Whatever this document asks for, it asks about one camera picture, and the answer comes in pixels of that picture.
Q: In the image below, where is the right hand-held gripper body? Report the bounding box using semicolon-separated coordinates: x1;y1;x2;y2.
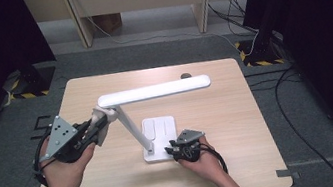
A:
174;126;209;165

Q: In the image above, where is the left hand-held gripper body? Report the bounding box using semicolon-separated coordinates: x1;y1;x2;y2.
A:
32;109;100;168

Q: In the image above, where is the white desk lamp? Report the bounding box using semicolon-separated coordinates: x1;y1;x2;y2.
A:
86;73;222;172

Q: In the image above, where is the person's right hand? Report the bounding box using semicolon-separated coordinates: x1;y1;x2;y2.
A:
175;134;228;187

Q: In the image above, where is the person's left hand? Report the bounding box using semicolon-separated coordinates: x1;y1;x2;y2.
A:
35;130;103;187

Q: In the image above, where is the striped black stand base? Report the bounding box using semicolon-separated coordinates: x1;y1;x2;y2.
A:
234;29;287;71
0;62;60;103

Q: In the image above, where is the brown cardboard box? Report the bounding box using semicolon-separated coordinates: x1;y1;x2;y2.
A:
91;12;124;37

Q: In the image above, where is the grey tape piece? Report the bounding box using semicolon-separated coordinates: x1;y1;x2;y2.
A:
276;166;301;182

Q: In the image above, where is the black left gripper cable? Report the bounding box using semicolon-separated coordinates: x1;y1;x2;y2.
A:
28;133;60;187

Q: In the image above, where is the long black floor cable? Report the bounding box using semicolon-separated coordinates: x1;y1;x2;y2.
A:
245;59;333;187

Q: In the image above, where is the white floor cable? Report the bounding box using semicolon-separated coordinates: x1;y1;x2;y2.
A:
85;0;264;82

